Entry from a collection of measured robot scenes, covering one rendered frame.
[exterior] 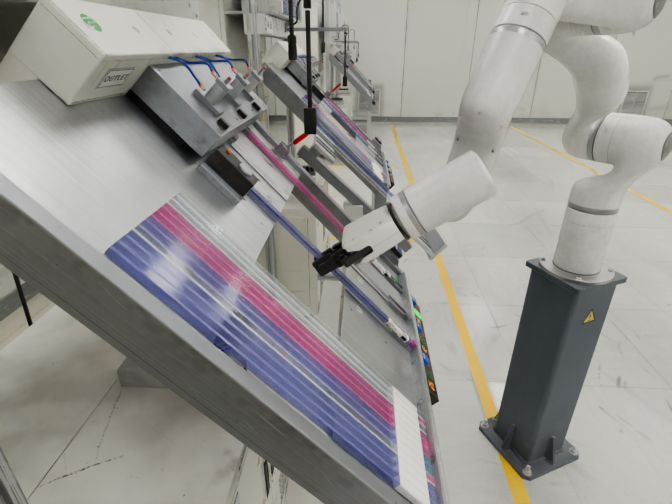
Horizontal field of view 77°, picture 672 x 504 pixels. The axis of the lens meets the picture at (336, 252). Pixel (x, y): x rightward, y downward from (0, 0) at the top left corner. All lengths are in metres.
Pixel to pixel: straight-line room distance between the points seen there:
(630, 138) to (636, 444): 1.15
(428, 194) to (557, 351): 0.81
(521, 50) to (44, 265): 0.68
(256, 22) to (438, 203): 1.23
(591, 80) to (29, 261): 0.99
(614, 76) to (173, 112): 0.84
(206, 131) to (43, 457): 0.64
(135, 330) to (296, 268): 1.62
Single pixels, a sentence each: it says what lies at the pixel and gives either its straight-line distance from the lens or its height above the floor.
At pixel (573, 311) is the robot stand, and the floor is 0.62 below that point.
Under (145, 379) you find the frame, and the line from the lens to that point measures 1.00.
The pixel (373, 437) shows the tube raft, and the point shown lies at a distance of 0.58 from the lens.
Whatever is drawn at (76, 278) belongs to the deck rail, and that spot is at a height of 1.08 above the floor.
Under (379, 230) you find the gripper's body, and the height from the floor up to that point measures 1.00.
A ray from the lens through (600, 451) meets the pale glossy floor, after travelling 1.87.
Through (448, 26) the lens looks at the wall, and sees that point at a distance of 8.53.
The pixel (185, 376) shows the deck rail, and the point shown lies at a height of 0.98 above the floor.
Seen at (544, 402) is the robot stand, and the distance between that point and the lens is 1.51.
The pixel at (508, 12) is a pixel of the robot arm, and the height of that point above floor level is 1.31.
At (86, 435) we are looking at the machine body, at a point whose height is 0.62.
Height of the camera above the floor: 1.26
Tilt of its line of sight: 26 degrees down
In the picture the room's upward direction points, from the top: straight up
